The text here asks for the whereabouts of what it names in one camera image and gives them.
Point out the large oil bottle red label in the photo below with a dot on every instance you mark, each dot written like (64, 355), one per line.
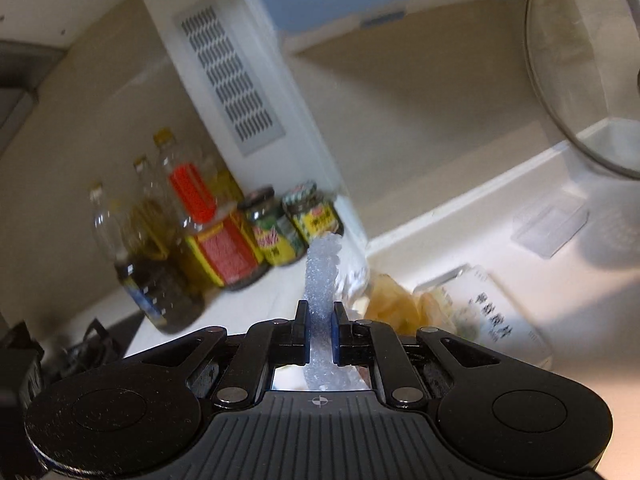
(225, 255)

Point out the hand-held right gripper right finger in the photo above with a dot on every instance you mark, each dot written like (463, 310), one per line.
(336, 334)

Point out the small jar checkered lid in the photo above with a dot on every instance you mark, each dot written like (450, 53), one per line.
(315, 217)

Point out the grey range hood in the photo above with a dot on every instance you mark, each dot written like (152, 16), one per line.
(20, 95)

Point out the clear bubble wrap strip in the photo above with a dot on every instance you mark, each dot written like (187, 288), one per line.
(320, 280)

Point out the white vent grille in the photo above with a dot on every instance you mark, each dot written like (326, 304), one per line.
(230, 80)

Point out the clear plastic box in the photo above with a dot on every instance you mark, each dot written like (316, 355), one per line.
(550, 225)

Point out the dark oil bottle blue label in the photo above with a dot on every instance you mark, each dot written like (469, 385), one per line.
(155, 290)

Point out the white printed carton box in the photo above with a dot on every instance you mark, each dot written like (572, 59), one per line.
(500, 310)

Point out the green label jar black lid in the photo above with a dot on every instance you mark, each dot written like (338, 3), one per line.
(272, 240)

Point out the crumpled yellow plastic bag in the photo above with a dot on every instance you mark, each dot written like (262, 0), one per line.
(390, 300)

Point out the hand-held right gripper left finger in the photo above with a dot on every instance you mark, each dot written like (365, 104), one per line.
(302, 332)

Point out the yellow oil bottle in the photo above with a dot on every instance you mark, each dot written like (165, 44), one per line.
(150, 210)

